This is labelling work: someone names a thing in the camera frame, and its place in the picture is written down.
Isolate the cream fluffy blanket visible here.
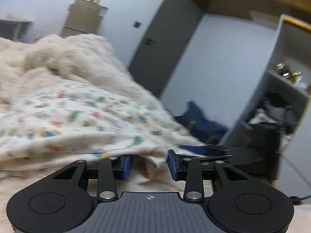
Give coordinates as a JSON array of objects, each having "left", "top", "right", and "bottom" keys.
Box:
[{"left": 0, "top": 34, "right": 207, "bottom": 224}]

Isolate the dark blue bag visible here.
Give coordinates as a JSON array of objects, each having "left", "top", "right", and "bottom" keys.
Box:
[{"left": 174, "top": 101, "right": 228, "bottom": 145}]

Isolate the cartoon print cream garment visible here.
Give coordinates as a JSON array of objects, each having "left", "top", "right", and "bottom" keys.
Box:
[{"left": 1, "top": 81, "right": 200, "bottom": 178}]

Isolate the grey open shelf unit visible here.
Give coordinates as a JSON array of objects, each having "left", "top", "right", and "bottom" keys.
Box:
[{"left": 218, "top": 14, "right": 311, "bottom": 183}]

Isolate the clothes pile on shelf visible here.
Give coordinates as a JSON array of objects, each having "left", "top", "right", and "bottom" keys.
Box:
[{"left": 248, "top": 92, "right": 298, "bottom": 134}]

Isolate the black wall switch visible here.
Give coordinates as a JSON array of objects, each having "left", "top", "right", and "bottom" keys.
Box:
[{"left": 133, "top": 21, "right": 141, "bottom": 28}]

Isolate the grey door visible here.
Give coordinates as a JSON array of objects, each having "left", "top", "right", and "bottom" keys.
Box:
[{"left": 128, "top": 0, "right": 203, "bottom": 98}]

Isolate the grey folding table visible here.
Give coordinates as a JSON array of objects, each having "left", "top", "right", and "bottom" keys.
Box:
[{"left": 0, "top": 18, "right": 32, "bottom": 42}]

